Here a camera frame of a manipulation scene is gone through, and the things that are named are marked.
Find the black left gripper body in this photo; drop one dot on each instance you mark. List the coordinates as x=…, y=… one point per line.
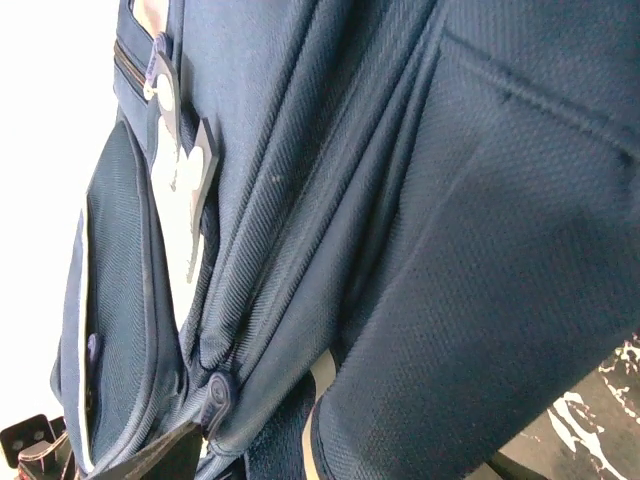
x=38, y=449

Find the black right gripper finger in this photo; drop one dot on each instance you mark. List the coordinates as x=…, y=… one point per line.
x=174, y=455

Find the navy blue student backpack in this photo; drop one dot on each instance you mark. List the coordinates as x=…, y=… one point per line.
x=364, y=240

